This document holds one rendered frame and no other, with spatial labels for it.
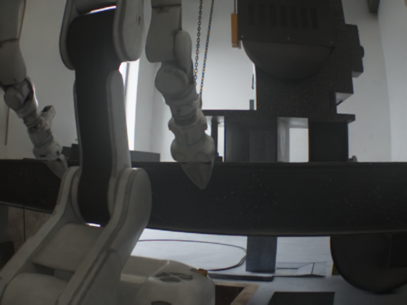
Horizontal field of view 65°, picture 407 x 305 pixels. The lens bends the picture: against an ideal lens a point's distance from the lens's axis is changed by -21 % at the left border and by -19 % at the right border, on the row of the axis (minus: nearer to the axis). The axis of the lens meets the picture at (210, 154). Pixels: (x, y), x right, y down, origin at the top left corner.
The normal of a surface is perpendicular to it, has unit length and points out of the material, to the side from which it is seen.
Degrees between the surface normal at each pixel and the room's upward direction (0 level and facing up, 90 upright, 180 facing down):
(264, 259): 90
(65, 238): 23
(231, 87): 90
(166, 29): 111
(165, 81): 138
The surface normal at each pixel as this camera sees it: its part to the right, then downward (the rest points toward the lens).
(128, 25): 0.93, 0.02
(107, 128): -0.19, 0.30
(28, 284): -0.14, -0.90
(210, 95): -0.32, -0.04
